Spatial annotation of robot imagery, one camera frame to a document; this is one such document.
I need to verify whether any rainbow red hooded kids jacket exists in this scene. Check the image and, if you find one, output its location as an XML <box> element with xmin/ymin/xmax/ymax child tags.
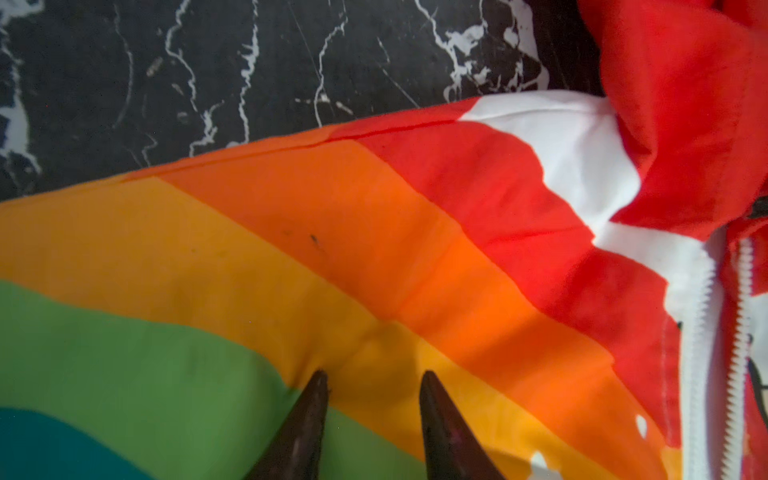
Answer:
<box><xmin>1</xmin><ymin>1</ymin><xmax>767</xmax><ymax>479</ymax></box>

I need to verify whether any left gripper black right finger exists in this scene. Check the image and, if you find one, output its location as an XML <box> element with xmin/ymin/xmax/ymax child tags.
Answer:
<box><xmin>419</xmin><ymin>370</ymin><xmax>505</xmax><ymax>480</ymax></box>

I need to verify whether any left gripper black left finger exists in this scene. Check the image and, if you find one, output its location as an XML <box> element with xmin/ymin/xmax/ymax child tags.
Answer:
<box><xmin>245</xmin><ymin>370</ymin><xmax>329</xmax><ymax>480</ymax></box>

